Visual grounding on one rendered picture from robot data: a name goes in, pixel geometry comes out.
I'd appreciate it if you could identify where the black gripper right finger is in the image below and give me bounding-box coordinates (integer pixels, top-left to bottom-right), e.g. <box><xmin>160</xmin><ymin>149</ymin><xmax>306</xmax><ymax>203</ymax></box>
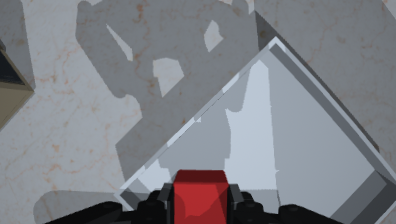
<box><xmin>226</xmin><ymin>184</ymin><xmax>343</xmax><ymax>224</ymax></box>

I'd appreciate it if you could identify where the red block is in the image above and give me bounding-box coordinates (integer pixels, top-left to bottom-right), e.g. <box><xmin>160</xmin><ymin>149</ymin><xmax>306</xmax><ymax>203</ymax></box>
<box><xmin>173</xmin><ymin>170</ymin><xmax>229</xmax><ymax>224</ymax></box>

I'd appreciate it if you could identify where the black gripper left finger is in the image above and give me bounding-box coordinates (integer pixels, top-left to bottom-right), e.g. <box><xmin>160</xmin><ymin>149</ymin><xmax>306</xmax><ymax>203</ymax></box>
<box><xmin>44</xmin><ymin>183</ymin><xmax>174</xmax><ymax>224</ymax></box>

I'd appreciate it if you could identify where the light grey square tray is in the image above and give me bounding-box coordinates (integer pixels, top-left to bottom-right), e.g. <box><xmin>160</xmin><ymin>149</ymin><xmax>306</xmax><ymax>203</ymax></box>
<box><xmin>113</xmin><ymin>37</ymin><xmax>396</xmax><ymax>224</ymax></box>

